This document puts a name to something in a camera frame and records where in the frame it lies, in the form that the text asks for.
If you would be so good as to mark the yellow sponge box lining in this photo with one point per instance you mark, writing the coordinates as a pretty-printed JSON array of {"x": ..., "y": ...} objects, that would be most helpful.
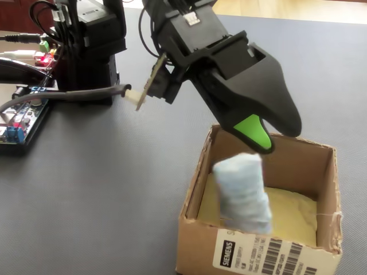
[{"x": 292, "y": 212}]

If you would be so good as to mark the blue controller circuit board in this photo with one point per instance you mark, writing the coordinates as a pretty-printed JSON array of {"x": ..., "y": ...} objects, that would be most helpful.
[{"x": 20, "y": 126}]

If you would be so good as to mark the open brown cardboard box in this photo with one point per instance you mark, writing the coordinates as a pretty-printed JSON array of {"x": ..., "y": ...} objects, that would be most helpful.
[{"x": 198, "y": 246}]

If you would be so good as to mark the small camera circuit board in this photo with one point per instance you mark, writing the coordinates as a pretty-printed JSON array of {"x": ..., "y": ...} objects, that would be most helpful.
[{"x": 156, "y": 78}]

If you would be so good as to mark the black curved bar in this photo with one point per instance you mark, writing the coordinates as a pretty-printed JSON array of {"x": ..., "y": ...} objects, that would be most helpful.
[{"x": 17, "y": 67}]

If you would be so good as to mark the dark brown wooden cabinet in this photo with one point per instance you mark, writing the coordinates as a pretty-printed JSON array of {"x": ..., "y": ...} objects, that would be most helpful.
[{"x": 14, "y": 17}]

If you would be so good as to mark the white foam block blue thread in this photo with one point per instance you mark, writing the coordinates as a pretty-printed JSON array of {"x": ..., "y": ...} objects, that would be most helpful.
[{"x": 243, "y": 194}]

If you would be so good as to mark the black power plug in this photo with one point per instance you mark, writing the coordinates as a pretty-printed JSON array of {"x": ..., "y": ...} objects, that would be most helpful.
[{"x": 21, "y": 37}]

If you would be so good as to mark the circuit board with green terminal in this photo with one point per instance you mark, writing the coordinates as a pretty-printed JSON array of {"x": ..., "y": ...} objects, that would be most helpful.
[{"x": 46, "y": 55}]

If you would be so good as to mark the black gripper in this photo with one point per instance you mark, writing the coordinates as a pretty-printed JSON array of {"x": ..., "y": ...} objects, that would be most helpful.
[{"x": 206, "y": 61}]

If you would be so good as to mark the large black table mat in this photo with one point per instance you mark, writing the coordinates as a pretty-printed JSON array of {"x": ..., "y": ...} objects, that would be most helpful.
[{"x": 100, "y": 186}]

